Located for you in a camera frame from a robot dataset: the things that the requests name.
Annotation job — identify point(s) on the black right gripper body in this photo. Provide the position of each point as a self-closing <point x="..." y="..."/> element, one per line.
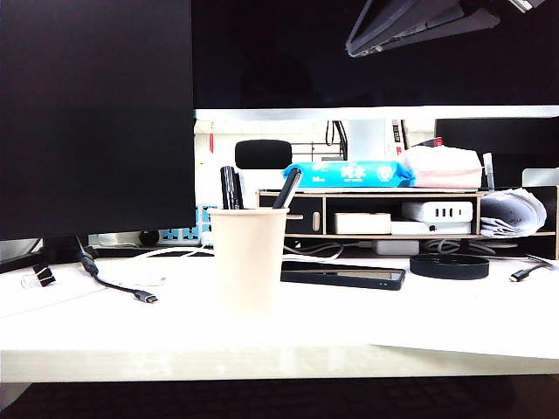
<point x="502" y="6"/>

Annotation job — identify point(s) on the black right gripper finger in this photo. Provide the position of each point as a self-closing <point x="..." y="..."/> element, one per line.
<point x="458" y="27"/>
<point x="393" y="22"/>

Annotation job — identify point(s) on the black ribbed cap marker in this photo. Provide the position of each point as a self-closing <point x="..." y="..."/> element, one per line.
<point x="228" y="187"/>

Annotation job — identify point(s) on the black marker grey end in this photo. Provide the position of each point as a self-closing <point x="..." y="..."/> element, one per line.
<point x="286" y="192"/>

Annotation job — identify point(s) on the beige paper cup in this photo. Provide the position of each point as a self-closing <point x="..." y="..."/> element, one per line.
<point x="249" y="262"/>

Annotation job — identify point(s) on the pink tissue pack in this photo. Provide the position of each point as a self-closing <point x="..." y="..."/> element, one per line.
<point x="441" y="170"/>

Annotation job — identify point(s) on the blue wet wipes pack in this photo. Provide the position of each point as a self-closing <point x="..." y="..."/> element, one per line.
<point x="349" y="172"/>

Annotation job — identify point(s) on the silver metal stand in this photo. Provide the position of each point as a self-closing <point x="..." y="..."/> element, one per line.
<point x="541" y="176"/>

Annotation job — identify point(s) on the black chair headrest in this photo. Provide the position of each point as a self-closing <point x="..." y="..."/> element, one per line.
<point x="263" y="153"/>

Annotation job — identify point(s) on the white multiport charger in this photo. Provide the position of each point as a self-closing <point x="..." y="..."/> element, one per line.
<point x="436" y="211"/>

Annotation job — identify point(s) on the folded paper stack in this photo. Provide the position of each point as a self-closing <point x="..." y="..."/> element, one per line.
<point x="511" y="214"/>

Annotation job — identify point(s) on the black wooden desk organizer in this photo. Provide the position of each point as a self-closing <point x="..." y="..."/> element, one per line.
<point x="312" y="205"/>

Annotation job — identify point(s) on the beige cardboard box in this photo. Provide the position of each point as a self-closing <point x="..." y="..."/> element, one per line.
<point x="362" y="223"/>

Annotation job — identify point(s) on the white flat box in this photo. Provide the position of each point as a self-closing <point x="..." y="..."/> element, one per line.
<point x="410" y="228"/>

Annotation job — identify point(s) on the white power adapter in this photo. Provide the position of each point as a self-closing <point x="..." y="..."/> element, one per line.
<point x="397" y="247"/>

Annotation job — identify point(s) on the black round disc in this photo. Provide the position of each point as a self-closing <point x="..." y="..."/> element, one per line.
<point x="450" y="267"/>

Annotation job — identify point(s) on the black flat glossy device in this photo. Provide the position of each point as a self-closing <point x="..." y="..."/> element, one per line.
<point x="340" y="276"/>

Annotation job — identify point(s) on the blue white power strip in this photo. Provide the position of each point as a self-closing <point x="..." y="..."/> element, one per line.
<point x="188" y="235"/>

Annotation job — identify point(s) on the black computer monitor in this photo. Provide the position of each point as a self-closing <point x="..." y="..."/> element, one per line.
<point x="87" y="131"/>

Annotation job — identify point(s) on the small black round object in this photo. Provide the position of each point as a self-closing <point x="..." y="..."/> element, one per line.
<point x="149" y="236"/>

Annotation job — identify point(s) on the black binder clip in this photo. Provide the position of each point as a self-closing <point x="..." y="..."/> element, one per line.
<point x="43" y="275"/>

